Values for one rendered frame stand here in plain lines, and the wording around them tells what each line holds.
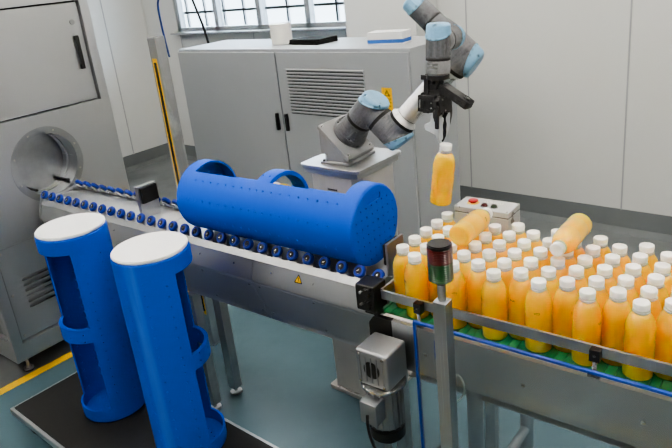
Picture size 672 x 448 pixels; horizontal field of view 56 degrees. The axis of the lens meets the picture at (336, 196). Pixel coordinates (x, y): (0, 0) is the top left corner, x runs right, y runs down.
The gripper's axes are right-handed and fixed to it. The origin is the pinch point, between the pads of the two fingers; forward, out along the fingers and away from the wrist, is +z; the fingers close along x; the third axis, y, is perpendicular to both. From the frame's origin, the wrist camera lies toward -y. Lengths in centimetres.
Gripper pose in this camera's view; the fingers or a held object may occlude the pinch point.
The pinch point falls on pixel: (443, 138)
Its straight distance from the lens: 205.3
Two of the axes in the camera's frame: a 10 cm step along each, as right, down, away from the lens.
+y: -7.7, -1.8, 6.1
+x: -6.4, 2.9, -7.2
